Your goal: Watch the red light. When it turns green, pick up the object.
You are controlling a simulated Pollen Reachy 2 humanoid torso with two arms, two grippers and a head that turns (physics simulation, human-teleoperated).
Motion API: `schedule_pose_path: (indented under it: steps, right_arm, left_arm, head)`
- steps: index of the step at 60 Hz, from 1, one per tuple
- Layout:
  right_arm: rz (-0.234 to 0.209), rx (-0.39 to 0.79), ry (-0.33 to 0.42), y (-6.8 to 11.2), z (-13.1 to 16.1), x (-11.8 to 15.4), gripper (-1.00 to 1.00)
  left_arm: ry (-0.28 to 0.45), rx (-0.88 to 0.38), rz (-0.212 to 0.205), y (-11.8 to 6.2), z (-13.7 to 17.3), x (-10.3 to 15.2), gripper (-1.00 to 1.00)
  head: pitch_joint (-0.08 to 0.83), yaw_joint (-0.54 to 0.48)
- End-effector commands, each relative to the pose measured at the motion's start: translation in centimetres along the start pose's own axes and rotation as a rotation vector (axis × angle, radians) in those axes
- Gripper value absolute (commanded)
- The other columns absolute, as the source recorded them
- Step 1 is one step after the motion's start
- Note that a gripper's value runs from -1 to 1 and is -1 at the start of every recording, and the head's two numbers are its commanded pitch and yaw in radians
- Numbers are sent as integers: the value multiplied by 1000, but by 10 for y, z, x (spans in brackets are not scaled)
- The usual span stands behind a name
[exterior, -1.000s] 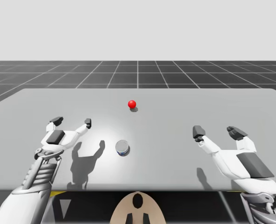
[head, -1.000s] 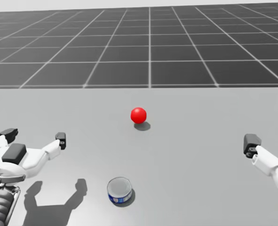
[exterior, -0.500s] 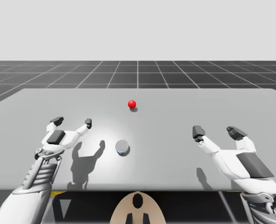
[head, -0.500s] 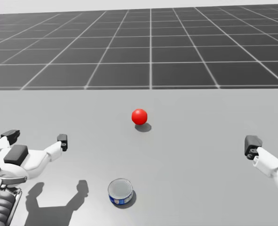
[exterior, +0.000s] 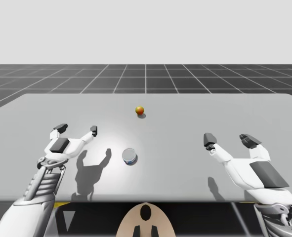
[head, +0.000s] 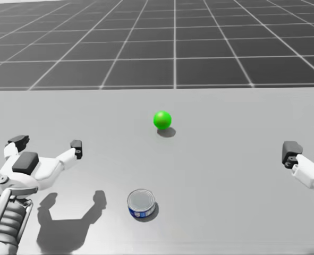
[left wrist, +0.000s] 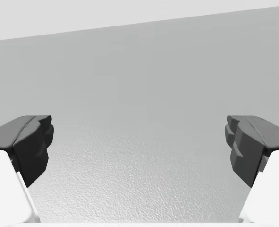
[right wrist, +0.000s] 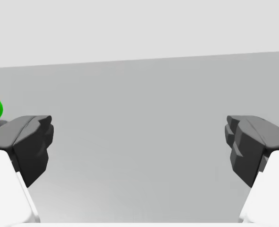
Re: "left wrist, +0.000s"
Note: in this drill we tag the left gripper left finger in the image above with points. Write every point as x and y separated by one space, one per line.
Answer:
23 151

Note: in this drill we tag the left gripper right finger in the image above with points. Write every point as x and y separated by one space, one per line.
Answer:
252 151

